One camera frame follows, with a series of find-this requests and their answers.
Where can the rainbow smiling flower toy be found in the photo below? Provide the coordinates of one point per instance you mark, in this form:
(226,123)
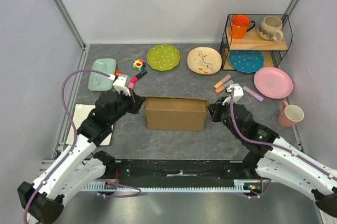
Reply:
(139,65)

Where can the white square plate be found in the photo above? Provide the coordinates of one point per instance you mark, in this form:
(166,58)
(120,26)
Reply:
(81,112)

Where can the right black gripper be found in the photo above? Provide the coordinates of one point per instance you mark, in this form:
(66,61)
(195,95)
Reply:
(214,108)

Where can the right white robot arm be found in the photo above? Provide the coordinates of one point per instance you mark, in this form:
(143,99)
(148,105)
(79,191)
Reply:
(271,156)

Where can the cream bird pattern plate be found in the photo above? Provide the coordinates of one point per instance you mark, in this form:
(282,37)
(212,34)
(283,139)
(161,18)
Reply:
(204,60)

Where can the light teal rectangular tray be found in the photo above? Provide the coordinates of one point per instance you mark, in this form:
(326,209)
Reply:
(99,82)

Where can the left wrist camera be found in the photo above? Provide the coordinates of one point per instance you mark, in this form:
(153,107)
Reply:
(121,83)

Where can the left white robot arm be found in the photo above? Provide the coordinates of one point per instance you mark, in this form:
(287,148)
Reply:
(45,198)

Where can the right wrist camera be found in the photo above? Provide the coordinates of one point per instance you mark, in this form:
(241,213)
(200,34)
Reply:
(235,93)

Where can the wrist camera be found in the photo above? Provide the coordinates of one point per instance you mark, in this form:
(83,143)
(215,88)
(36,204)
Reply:
(121,83)
(235,93)

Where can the beige ceramic mug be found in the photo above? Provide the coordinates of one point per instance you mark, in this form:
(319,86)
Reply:
(271,29)

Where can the purple highlighter pen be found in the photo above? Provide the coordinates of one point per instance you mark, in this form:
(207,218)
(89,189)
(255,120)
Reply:
(252,93)

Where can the brown cardboard box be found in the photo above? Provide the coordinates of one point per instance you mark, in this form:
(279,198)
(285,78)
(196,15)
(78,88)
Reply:
(175,113)

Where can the pink round plate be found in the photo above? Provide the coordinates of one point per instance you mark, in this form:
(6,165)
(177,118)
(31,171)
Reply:
(273,83)

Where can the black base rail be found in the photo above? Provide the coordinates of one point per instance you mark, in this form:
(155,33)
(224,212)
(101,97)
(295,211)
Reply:
(182,175)

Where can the green polka dot plate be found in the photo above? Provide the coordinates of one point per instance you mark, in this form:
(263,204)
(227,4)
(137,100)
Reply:
(163,57)

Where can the black wire wooden shelf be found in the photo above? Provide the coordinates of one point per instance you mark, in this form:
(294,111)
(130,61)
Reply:
(273,51)

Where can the blue polka dot plate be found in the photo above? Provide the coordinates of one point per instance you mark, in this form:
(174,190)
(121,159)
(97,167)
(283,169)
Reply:
(246,61)

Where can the pink mug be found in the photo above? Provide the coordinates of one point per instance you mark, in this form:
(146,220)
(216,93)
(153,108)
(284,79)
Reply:
(290,115)

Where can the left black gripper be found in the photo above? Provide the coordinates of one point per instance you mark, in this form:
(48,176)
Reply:
(136,101)

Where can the orange mug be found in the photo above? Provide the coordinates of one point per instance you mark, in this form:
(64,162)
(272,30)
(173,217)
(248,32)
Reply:
(239,25)

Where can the pink black highlighter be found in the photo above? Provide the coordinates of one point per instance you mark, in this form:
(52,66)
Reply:
(139,76)

